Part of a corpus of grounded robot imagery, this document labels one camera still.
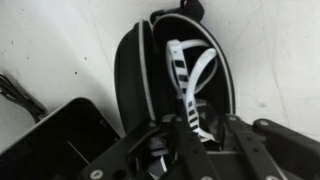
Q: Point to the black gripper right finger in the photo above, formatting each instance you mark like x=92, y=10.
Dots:
x=250, y=150

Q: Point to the black zip sunglasses case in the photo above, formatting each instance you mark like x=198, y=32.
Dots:
x=130, y=76

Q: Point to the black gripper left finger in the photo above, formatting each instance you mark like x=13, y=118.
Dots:
x=190, y=153

